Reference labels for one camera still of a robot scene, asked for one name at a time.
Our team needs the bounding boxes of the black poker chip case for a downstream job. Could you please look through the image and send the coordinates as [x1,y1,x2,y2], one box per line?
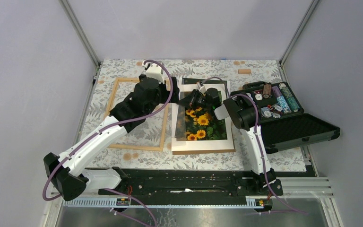
[231,81,340,154]

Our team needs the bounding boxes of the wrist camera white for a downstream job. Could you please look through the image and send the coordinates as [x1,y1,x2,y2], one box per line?
[196,81,206,94]
[142,62,164,84]

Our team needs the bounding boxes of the grey slotted cable duct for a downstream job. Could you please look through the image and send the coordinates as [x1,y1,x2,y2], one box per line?
[62,196,264,210]

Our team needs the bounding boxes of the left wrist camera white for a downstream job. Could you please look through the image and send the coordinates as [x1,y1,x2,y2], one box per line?
[142,62,164,84]

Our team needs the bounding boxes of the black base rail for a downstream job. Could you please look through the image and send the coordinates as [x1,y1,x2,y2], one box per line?
[115,168,284,202]

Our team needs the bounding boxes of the wooden picture frame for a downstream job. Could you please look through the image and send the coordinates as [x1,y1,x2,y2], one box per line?
[104,78,169,151]

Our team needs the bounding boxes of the purple chip stack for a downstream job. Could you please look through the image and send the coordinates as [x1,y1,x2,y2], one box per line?
[272,86,283,98]

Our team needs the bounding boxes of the floral tablecloth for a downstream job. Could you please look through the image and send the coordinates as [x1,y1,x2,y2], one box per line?
[79,59,307,172]

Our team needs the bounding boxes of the brown chip stack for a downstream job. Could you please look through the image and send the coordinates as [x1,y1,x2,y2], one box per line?
[262,84,272,99]

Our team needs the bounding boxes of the green chip stack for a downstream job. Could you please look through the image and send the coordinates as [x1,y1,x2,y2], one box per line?
[279,83,300,112]

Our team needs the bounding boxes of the white mat board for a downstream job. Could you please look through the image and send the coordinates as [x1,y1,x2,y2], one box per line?
[171,84,234,151]

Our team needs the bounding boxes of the sunflower photo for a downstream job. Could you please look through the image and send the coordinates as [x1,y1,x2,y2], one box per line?
[175,91,228,141]

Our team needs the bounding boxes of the small wooden block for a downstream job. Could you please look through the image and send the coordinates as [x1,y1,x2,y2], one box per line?
[238,69,251,74]

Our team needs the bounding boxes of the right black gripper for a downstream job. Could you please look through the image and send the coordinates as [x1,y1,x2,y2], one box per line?
[176,89,211,111]

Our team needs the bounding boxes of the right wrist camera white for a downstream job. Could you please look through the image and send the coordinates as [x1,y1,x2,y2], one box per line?
[196,81,206,94]

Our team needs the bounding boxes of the dark green photo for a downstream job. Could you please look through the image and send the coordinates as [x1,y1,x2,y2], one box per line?
[181,78,227,85]

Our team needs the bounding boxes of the blue chip stack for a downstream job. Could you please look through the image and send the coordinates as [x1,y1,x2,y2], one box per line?
[277,96,292,114]

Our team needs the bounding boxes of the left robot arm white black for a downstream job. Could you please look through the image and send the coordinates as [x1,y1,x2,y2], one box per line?
[43,75,180,201]

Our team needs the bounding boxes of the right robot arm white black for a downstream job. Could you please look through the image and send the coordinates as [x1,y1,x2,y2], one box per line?
[177,88,280,198]

